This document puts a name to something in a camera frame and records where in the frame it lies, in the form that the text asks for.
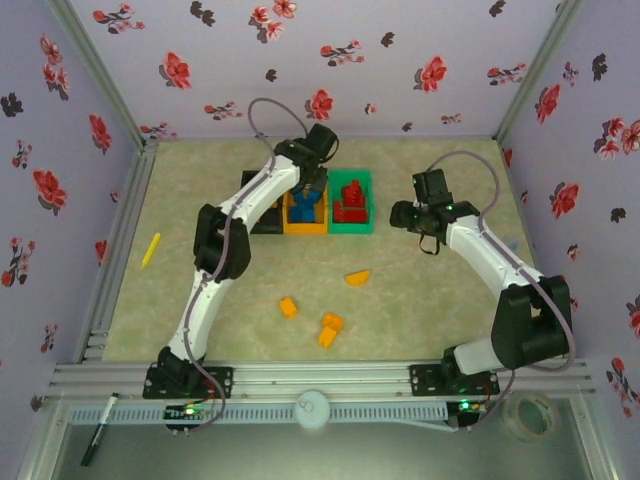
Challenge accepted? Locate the yellow curved lego brick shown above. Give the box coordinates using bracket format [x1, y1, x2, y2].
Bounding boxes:
[344, 268, 374, 289]

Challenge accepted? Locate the white round cap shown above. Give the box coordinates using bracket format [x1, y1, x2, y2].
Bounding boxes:
[293, 388, 331, 431]

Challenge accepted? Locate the aluminium frame beam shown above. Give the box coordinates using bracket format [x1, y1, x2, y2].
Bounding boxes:
[13, 392, 71, 480]
[569, 392, 621, 480]

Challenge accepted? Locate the clear tape roll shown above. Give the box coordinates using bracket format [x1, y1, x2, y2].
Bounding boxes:
[501, 391, 562, 442]

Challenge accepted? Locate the black plastic bin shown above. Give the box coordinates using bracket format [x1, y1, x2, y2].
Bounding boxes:
[241, 169, 286, 235]

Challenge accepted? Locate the left controller board green light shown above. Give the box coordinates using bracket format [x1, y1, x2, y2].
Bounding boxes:
[164, 402, 214, 436]

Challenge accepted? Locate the aluminium frame post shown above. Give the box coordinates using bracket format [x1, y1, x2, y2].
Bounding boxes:
[44, 0, 151, 146]
[492, 0, 586, 144]

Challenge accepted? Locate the orange plastic bin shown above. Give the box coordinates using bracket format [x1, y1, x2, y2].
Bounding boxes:
[282, 172, 331, 235]

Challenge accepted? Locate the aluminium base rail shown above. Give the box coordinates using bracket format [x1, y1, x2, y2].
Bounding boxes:
[47, 358, 599, 401]

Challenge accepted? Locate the green plastic bin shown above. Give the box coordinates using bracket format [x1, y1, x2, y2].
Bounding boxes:
[327, 168, 376, 235]

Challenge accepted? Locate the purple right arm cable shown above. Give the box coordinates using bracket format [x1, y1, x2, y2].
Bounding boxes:
[427, 149, 576, 434]

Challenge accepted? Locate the aluminium side rail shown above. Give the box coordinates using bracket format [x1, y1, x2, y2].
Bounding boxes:
[74, 139, 160, 364]

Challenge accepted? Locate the right controller board green light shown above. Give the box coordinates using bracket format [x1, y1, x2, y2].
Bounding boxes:
[446, 398, 490, 432]

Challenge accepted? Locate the black white marker pen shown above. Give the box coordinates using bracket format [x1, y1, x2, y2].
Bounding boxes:
[80, 393, 120, 468]

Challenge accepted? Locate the controller board green light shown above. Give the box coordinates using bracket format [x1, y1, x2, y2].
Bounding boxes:
[164, 402, 214, 436]
[446, 398, 490, 432]

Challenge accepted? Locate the white slotted cable duct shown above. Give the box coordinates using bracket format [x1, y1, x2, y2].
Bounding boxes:
[67, 403, 449, 426]

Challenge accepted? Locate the yellow marker pen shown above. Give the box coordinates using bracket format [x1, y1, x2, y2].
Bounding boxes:
[140, 232, 162, 271]

